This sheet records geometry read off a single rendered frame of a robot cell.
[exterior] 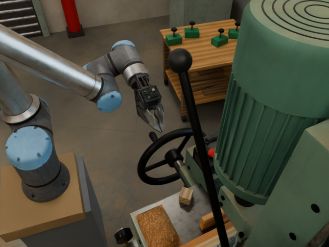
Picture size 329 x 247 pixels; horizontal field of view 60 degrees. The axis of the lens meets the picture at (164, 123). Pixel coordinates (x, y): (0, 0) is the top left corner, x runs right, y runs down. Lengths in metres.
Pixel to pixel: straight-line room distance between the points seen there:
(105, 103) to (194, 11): 1.97
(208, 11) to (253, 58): 2.53
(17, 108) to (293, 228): 0.97
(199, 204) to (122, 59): 0.58
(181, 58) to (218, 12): 2.56
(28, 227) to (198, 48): 1.57
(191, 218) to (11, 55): 0.65
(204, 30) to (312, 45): 2.09
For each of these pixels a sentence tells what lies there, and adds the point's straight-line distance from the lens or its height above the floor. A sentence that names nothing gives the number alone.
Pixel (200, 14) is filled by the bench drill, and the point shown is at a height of 0.43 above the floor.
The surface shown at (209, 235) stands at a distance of 0.78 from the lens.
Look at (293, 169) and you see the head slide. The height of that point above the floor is 1.36.
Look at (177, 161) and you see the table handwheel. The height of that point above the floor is 0.83.
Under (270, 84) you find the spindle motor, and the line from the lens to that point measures 0.36.
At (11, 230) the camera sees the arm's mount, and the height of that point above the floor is 0.62.
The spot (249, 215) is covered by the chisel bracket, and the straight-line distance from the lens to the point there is 0.68.
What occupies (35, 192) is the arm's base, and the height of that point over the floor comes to 0.68.
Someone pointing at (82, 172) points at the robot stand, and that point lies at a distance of 1.38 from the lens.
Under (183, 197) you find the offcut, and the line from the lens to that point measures 0.83.
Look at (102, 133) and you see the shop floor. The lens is 2.27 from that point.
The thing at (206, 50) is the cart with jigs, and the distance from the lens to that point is 2.15.
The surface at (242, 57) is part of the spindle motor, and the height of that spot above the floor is 1.45.
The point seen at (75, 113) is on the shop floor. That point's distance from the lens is 2.48.
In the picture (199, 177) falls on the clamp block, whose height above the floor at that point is 0.92.
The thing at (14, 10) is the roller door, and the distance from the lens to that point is 3.54.
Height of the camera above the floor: 1.66
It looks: 46 degrees down
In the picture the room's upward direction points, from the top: straight up
